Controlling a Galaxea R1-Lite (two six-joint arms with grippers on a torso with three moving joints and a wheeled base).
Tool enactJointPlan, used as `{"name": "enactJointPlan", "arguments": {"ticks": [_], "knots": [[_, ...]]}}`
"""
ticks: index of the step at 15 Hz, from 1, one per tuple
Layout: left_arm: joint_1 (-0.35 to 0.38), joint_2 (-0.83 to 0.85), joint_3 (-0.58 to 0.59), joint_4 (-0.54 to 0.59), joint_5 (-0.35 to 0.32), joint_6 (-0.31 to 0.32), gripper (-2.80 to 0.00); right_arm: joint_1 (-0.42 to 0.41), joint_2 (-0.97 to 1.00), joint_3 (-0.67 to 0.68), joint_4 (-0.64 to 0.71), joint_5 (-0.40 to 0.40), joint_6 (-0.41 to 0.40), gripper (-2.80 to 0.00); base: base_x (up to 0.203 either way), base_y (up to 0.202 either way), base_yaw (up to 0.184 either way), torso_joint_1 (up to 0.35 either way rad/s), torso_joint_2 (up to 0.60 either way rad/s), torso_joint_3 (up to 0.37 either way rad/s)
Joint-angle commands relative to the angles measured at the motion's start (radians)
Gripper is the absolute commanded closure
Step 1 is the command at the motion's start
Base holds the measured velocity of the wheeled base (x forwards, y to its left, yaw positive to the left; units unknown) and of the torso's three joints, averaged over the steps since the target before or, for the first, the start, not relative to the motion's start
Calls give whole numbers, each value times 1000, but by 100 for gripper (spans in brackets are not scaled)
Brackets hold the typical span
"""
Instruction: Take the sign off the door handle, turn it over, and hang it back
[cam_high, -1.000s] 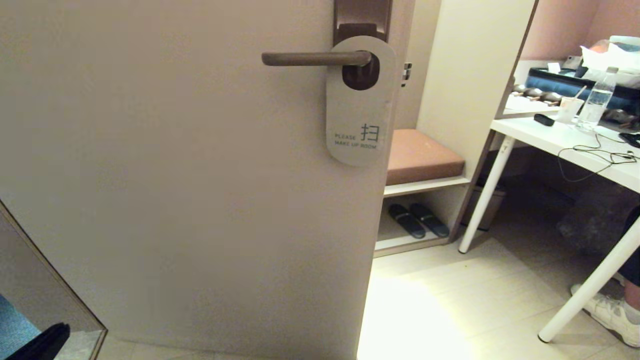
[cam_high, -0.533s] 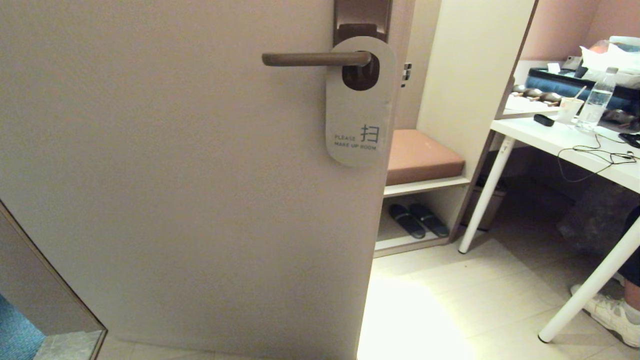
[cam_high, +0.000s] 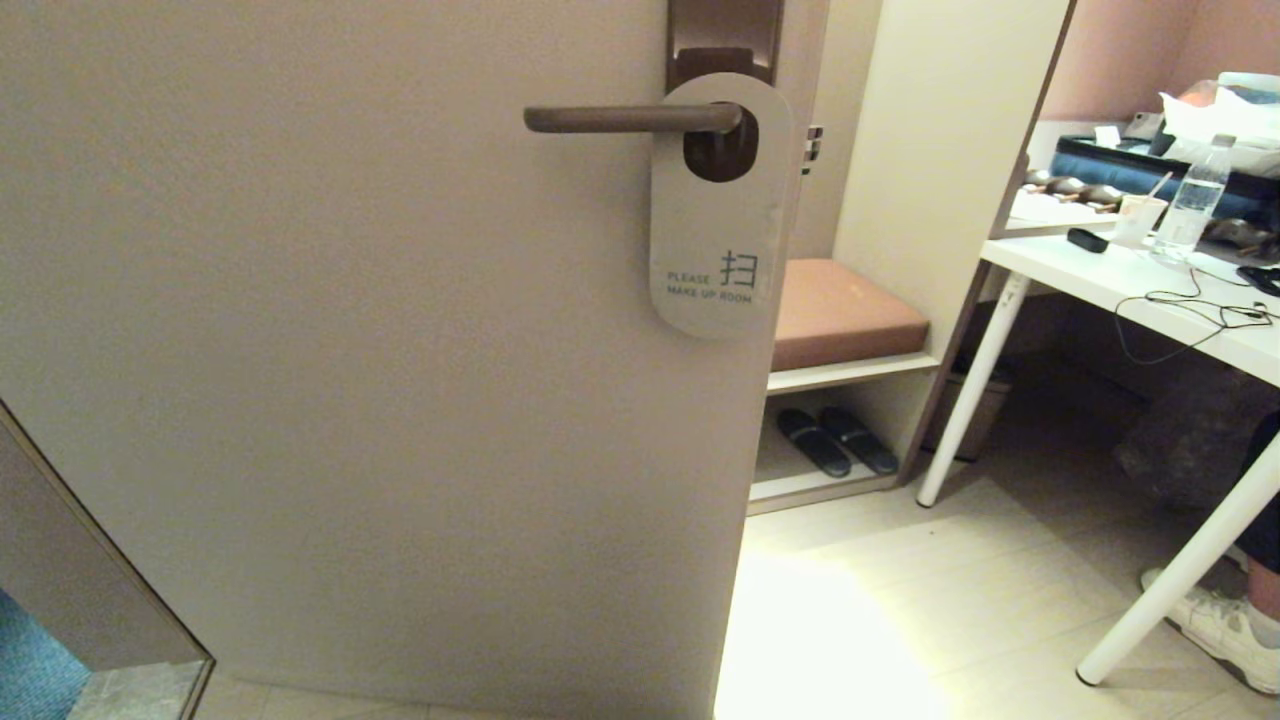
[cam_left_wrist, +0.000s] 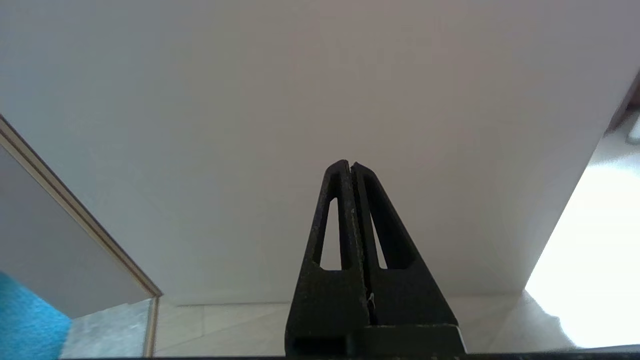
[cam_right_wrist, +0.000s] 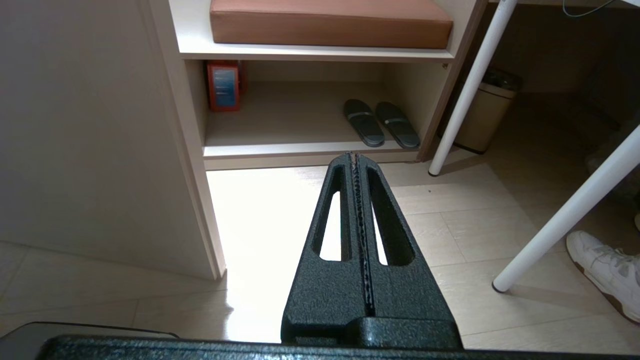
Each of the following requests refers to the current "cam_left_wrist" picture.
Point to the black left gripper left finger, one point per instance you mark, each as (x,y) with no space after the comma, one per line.
(325,300)

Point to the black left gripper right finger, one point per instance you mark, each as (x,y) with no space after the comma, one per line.
(405,305)

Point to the beige room door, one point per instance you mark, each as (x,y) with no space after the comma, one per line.
(300,100)

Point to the gold-framed glass panel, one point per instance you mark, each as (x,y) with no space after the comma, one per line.
(60,260)

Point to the white table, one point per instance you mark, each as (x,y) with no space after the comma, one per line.
(636,131)

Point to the beige open shoe cabinet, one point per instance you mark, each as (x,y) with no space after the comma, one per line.
(622,107)

